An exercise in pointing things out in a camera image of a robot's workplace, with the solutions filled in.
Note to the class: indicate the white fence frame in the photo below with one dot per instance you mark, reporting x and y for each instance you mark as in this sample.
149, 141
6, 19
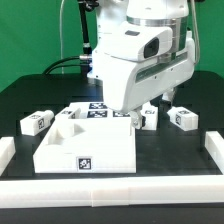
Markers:
172, 168

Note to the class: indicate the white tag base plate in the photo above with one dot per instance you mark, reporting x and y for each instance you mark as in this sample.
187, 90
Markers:
96, 110

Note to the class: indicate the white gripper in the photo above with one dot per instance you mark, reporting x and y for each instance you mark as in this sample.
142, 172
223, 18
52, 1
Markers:
127, 85

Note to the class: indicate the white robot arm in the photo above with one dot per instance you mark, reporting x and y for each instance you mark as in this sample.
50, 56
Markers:
110, 14

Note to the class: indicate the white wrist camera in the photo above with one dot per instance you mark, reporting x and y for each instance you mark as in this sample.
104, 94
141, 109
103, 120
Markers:
135, 43

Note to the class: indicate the white square tabletop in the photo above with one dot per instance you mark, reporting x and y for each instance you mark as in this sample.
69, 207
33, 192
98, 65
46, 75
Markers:
101, 145

